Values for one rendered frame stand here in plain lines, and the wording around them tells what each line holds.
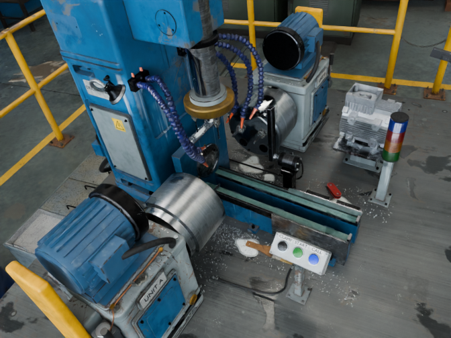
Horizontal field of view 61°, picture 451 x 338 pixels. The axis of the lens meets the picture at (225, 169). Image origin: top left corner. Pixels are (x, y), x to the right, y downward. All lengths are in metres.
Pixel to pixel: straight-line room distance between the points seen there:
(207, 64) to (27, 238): 1.64
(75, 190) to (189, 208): 1.44
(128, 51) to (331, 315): 1.07
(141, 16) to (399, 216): 1.20
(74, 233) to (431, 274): 1.17
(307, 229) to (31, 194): 2.48
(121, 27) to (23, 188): 2.44
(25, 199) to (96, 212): 2.42
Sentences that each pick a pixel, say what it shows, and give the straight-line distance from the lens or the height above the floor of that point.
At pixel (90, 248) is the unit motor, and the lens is 0.99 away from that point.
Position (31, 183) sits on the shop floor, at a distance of 3.54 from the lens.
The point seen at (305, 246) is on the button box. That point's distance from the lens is 1.19.
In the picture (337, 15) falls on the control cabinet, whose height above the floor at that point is 0.34.
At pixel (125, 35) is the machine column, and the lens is 1.28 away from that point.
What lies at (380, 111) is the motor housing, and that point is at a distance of 1.70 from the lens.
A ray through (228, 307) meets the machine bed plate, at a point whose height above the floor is 0.80.
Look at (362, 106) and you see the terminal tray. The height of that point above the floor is 1.11.
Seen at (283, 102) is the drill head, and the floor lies 1.13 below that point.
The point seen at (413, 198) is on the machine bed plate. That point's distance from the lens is 1.77.
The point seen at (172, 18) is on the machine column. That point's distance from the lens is 1.16.
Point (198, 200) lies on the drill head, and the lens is 1.26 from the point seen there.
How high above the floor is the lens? 2.05
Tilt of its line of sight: 43 degrees down
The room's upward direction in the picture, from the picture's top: 8 degrees counter-clockwise
